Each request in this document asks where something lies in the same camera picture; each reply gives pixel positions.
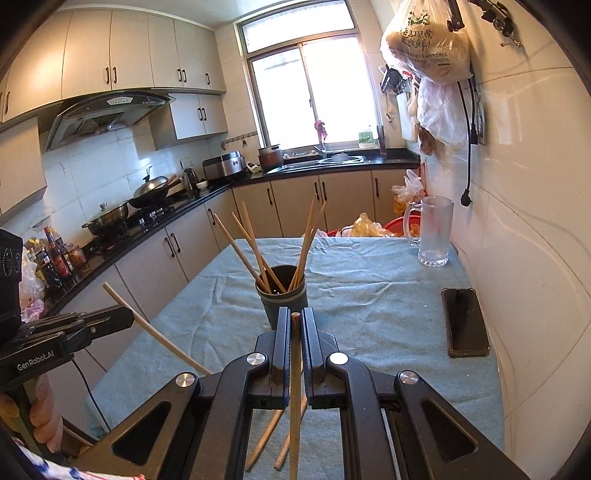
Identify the steel kitchen sink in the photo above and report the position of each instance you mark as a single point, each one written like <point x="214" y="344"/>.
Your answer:
<point x="300" y="165"/>

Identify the black smartphone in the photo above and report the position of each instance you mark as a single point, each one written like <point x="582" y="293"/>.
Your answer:
<point x="466" y="323"/>

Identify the steel cutlery cylinder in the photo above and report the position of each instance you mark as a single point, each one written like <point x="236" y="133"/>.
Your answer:
<point x="382" y="141"/>

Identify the beige upper kitchen cabinets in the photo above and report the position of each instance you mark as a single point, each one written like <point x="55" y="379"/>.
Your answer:
<point x="92" y="55"/>

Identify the sink faucet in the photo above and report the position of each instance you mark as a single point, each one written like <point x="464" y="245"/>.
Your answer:
<point x="321" y="151"/>

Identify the clear plastic bag of food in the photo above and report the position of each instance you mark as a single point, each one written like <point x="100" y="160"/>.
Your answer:
<point x="425" y="46"/>

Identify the white plastic bag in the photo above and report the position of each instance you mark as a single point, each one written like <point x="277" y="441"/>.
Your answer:
<point x="438" y="110"/>

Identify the kitchen window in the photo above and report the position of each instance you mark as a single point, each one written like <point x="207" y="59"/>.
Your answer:
<point x="323" y="92"/>

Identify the steel kettle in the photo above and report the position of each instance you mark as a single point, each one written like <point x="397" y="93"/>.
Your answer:
<point x="190" y="181"/>

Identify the brown clay pot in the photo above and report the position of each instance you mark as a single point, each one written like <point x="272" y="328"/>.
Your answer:
<point x="270" y="160"/>

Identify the clear glass mug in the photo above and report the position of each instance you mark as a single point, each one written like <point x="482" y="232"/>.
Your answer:
<point x="436" y="230"/>

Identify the wall utensil hook strip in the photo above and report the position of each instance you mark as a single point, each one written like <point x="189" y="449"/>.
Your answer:
<point x="240" y="138"/>

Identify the yellow plastic bag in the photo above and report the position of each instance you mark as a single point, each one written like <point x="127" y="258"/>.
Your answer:
<point x="367" y="226"/>

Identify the grey range hood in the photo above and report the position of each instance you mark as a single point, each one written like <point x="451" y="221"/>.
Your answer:
<point x="111" y="115"/>

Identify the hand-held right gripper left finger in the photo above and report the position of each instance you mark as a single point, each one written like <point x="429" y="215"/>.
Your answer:
<point x="280" y="350"/>

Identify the beige lower kitchen cabinets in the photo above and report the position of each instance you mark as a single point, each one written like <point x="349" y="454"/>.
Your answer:
<point x="184" y="249"/>

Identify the green package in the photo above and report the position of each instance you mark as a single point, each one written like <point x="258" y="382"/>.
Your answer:
<point x="366" y="140"/>

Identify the steel pot with lid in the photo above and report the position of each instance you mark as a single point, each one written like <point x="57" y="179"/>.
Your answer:
<point x="108" y="220"/>

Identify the cluster of condiment bottles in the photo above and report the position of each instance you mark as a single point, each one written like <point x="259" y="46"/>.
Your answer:
<point x="55" y="263"/>

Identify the silver rice cooker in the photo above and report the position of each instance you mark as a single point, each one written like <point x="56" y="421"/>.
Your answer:
<point x="224" y="167"/>

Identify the tan wooden chopstick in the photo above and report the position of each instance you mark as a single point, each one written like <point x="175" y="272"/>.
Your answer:
<point x="161" y="337"/>
<point x="263" y="443"/>
<point x="318" y="221"/>
<point x="239" y="224"/>
<point x="306" y="230"/>
<point x="245" y="217"/>
<point x="284" y="452"/>
<point x="295" y="438"/>
<point x="235" y="247"/>

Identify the person's left hand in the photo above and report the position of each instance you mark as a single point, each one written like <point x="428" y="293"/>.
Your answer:
<point x="46" y="415"/>

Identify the black gas stove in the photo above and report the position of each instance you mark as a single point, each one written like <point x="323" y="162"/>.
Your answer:
<point x="152" y="214"/>

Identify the pink plastic bag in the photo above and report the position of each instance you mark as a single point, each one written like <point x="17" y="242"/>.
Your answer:
<point x="31" y="290"/>

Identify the person's left forearm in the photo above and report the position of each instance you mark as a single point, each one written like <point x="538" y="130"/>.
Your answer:
<point x="60" y="468"/>

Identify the pink cloth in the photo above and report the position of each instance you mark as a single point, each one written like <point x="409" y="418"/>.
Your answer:
<point x="320" y="130"/>

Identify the beige kitchen cabinets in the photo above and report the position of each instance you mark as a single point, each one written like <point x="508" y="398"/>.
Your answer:
<point x="184" y="249"/>
<point x="92" y="55"/>

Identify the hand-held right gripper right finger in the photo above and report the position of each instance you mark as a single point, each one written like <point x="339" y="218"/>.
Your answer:
<point x="310" y="350"/>

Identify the red plastic basin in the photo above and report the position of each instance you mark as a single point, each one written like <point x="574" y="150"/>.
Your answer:
<point x="401" y="226"/>

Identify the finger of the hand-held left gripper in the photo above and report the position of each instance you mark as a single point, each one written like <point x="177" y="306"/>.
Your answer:
<point x="55" y="324"/>
<point x="111" y="321"/>

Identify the dark grey utensil holder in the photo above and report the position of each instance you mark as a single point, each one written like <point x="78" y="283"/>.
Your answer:
<point x="277" y="309"/>

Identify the grey-green table cloth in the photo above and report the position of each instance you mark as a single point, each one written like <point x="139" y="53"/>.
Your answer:
<point x="369" y="300"/>

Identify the plastic bag with orange contents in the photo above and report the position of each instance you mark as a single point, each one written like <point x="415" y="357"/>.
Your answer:
<point x="406" y="191"/>

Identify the black kitchen countertop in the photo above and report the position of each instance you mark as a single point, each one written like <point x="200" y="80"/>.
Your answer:
<point x="217" y="189"/>

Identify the black wok with steel lid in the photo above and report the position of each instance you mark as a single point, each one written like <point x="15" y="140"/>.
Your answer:
<point x="147" y="196"/>

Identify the small white device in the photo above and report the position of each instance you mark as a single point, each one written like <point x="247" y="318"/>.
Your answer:
<point x="253" y="167"/>

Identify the wall socket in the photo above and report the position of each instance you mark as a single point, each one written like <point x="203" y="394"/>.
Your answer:
<point x="481" y="120"/>

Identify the black wall hooks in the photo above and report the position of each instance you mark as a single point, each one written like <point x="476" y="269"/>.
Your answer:
<point x="496" y="18"/>

